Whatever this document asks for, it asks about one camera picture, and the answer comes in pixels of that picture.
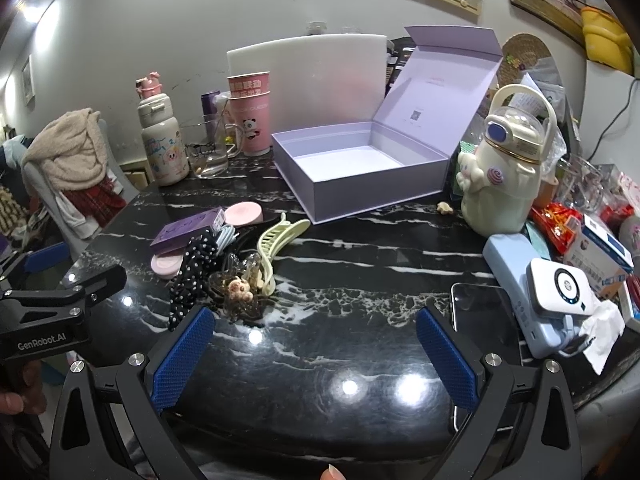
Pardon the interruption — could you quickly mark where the red plaid cloth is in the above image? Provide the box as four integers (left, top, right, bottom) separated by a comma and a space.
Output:
62, 177, 128, 228

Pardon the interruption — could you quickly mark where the grey chair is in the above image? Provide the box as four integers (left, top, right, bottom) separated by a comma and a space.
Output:
22, 120, 142, 257

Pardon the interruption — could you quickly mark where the white appliance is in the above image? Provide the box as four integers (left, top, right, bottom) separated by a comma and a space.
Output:
580, 60, 640, 171

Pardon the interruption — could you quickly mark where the beige cardboard box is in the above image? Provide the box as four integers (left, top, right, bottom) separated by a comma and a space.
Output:
120, 162, 157, 192

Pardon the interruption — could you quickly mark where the white round compact case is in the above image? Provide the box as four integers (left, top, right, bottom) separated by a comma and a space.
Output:
151, 252, 186, 280

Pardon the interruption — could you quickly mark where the clear glass cup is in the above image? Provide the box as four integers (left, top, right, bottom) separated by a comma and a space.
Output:
555, 155, 607, 213

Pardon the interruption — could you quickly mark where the small purple box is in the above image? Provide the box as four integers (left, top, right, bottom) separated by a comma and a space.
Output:
150, 207, 226, 255

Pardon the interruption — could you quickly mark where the pink panda paper cup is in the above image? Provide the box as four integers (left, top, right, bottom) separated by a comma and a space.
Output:
230, 90, 274, 157

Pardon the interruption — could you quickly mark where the cream hair claw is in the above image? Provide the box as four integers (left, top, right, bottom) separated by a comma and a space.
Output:
256, 212, 312, 297

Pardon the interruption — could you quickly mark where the small white power bank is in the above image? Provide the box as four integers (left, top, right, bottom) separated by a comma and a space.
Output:
525, 258, 601, 318

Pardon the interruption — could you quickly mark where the thick pink round case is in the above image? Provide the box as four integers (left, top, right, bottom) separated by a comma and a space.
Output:
223, 201, 264, 226

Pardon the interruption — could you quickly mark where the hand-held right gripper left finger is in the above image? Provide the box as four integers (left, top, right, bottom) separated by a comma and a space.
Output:
47, 305, 217, 480

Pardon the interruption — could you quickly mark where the beige fleece blanket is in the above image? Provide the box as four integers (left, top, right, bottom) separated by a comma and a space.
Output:
21, 108, 108, 195

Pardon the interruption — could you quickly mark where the pink printed paper cup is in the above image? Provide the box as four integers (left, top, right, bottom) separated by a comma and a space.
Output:
227, 72, 271, 97

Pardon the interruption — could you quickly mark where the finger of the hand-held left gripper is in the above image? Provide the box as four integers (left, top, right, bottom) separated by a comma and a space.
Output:
60, 264, 128, 318
0, 241, 72, 292

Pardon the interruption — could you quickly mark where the blue and white box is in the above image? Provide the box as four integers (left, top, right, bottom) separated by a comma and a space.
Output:
565, 213, 635, 301

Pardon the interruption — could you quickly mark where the small wall picture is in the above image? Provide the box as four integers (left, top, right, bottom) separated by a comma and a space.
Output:
20, 55, 37, 107

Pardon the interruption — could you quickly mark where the black cable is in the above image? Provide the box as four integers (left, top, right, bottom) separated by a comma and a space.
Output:
587, 77, 640, 161

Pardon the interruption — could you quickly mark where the red snack packet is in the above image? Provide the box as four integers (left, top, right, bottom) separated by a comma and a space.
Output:
530, 202, 584, 256

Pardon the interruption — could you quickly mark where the black hair clip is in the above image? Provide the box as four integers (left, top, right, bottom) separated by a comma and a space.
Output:
235, 214, 287, 252

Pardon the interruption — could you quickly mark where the pale blue hair clip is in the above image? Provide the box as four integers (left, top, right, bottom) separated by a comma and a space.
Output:
215, 225, 239, 252

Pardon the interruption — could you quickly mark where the black smartphone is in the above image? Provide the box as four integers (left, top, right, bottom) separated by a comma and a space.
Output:
450, 282, 526, 435

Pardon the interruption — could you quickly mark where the person's left hand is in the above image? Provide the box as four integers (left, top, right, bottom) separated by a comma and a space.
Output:
0, 360, 47, 417

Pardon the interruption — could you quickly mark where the white crumpled tissue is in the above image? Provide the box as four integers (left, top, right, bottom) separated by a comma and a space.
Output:
580, 300, 626, 375

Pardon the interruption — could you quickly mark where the cream character kettle bottle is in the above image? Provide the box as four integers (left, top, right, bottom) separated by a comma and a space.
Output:
457, 84, 558, 237

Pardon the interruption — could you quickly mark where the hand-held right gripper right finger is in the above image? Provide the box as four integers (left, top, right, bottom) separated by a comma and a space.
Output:
416, 305, 583, 480

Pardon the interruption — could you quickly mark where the white cartoon water bottle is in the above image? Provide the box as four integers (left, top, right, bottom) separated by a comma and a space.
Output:
135, 72, 191, 187

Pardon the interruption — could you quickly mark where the clear bear hair claw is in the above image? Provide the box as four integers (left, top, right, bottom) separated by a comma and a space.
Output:
207, 252, 266, 322

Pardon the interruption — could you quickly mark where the black printed box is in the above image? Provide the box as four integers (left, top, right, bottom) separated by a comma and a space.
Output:
385, 37, 417, 100

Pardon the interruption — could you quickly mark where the lilac gift box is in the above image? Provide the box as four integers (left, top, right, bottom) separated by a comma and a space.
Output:
271, 25, 504, 225

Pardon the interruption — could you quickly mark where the round woven mat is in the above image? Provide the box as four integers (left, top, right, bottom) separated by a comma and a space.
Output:
501, 33, 553, 86

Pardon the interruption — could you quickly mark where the black polka dot scrunchie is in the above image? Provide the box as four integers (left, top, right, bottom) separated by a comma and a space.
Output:
167, 228, 219, 332

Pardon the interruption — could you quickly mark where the pale blue power bank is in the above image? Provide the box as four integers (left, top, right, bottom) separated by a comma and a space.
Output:
482, 232, 586, 359

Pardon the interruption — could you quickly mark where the gold spoon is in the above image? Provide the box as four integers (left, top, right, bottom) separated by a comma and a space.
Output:
207, 96, 233, 148

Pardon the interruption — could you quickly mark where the glass mug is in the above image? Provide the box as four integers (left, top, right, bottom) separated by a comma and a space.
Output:
180, 112, 246, 179

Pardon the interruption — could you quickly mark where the white printed leaflet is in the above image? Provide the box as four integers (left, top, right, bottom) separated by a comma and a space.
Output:
520, 72, 568, 126

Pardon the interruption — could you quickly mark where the white foam board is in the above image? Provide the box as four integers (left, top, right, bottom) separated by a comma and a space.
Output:
226, 34, 388, 137

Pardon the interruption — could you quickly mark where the green patterned box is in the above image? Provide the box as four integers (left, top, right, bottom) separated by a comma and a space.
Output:
450, 140, 482, 198

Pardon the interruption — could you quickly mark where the purple bottle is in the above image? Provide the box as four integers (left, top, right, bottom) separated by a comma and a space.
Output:
201, 90, 231, 143

